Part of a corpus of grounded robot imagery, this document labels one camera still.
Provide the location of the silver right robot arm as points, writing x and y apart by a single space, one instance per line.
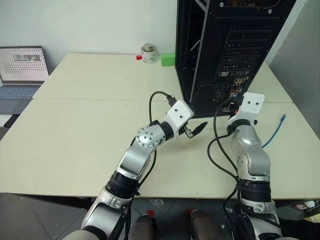
252 155

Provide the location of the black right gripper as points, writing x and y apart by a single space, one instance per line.
229 109

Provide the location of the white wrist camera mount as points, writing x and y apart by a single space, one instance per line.
250 105
179 113

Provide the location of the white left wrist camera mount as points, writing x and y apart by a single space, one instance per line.
179 113

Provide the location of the grey laptop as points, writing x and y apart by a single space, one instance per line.
21 67

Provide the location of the small red tag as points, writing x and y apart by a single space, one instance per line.
188 212
150 213

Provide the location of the green block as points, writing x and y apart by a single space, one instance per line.
168 59

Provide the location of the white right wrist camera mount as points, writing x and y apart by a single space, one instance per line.
250 105

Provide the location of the white tape roll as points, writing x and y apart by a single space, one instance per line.
149 53

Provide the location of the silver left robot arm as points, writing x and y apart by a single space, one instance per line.
147 137

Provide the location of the black computer tower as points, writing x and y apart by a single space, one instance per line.
225 50

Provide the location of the white and red small object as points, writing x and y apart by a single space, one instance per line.
303 205

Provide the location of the small red block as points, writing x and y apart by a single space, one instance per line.
138 57

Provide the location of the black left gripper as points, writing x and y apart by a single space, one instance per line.
185 129

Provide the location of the dark rounded shape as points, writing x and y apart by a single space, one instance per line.
203 225
143 228

